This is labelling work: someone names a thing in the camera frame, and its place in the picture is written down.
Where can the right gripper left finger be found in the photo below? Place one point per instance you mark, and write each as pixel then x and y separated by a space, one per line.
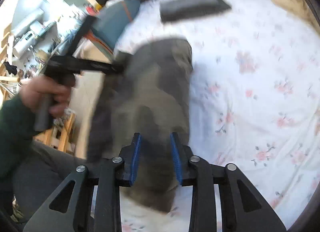
pixel 88 199

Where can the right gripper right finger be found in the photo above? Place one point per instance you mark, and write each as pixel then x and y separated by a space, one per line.
pixel 243 208

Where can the camouflage pants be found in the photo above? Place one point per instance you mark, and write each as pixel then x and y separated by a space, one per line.
pixel 150 97

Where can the green sleeved left forearm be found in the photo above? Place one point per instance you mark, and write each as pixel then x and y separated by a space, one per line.
pixel 17 132

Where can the left hand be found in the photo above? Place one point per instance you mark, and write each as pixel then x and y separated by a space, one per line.
pixel 33 92

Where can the white washing machine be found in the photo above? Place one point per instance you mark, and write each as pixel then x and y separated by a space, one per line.
pixel 26 41

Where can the teal bed headboard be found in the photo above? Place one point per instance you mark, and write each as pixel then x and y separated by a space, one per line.
pixel 111 22

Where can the dark grey folded pants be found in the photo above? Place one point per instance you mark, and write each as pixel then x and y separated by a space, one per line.
pixel 176 10

